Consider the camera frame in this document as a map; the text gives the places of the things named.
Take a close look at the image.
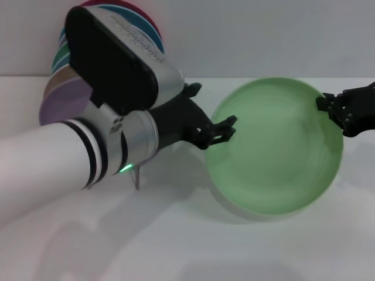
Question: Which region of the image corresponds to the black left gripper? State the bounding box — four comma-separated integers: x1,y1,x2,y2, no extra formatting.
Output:
148,83,238,150

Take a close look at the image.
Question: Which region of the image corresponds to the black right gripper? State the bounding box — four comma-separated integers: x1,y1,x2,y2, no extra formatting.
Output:
315,81,375,138

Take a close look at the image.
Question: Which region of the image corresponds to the light green plate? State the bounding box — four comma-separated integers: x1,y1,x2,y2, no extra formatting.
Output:
203,76,344,216

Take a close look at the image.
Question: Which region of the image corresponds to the clear acrylic plate rack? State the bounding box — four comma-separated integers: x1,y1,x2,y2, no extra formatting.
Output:
87,163,142,191

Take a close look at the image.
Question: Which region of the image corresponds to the maroon red plate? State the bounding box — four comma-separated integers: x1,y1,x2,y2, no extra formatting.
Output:
78,0,162,39

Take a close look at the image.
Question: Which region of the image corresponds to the teal blue plate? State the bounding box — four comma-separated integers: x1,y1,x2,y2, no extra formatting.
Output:
59,4,163,54

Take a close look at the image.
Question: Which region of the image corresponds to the lavender purple plate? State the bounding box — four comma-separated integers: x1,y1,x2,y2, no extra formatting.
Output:
39,77,92,127

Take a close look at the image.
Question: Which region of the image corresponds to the beige plate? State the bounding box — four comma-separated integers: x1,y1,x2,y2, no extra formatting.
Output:
43,66,80,97

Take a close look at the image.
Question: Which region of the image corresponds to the light blue plate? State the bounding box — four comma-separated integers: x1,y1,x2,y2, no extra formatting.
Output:
51,54,73,74

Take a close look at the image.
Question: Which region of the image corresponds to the dark green plate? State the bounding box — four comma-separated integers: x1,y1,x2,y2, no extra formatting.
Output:
54,43,71,63

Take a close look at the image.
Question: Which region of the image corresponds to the left wrist camera housing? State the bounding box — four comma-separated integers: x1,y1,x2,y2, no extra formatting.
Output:
64,6,186,116

